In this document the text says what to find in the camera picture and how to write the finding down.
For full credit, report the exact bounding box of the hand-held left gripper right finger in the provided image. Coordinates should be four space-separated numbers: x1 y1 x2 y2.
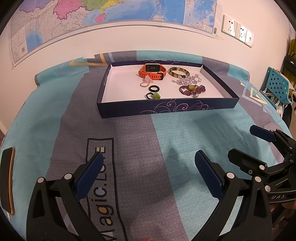
195 150 273 241

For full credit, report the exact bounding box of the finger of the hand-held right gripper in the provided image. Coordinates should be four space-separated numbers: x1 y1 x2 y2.
250 125 296 160
228 148 268 176

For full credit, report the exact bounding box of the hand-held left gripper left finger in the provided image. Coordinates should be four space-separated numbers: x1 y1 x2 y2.
26 152 104 241

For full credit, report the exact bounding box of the dark maroon beaded bracelet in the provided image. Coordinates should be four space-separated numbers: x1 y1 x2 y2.
179 85 206 97

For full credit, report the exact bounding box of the clear crystal bead bracelet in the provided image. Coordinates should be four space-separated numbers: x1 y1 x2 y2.
176 74 202 87

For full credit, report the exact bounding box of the dark blue shallow cardboard box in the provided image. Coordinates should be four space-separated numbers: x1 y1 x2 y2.
97 59 240 118

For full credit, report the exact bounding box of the tortoiseshell bangle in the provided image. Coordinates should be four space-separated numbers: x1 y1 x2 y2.
168 67 190 79

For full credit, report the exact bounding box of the pink hair tie with bow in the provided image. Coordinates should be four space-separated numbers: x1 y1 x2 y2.
140 77 154 88

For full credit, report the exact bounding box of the orange smart watch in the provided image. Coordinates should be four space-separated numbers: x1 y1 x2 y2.
138 63 167 81

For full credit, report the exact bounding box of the blue perforated chair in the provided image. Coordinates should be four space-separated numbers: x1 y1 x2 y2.
260 67 292 105

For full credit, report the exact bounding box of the blue and grey printed blanket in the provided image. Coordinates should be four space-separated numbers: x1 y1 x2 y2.
0 50 290 241

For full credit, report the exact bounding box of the black smartphone with orange edge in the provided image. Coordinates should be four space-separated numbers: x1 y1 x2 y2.
0 147 15 215

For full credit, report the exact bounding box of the yellow hanging garment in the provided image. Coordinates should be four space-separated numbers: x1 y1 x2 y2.
287 38 296 58

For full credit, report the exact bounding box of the white wall socket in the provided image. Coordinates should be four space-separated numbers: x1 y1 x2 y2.
245 29 254 48
235 22 248 43
221 14 237 37

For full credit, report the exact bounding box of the wall map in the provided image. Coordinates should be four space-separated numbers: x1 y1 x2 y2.
9 0 218 67

